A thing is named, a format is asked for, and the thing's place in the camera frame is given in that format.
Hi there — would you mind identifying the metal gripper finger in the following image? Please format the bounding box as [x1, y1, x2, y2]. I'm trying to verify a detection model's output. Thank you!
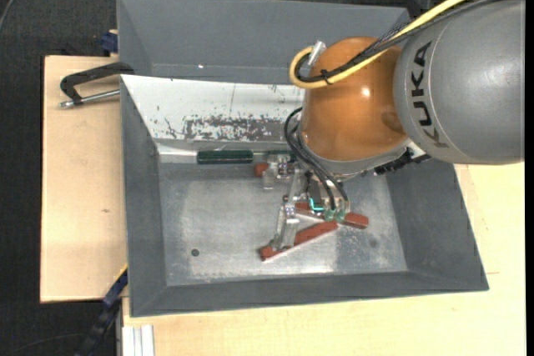
[262, 160, 295, 192]
[268, 203, 300, 252]

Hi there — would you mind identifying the grey metal bin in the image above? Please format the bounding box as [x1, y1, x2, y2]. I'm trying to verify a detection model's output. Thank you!
[115, 0, 490, 318]

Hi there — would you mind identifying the dark green flat block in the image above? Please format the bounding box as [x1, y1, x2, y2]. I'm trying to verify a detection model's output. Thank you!
[196, 149, 254, 165]

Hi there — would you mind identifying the pale wood board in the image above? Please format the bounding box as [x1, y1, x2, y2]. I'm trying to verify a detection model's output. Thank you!
[39, 54, 128, 303]

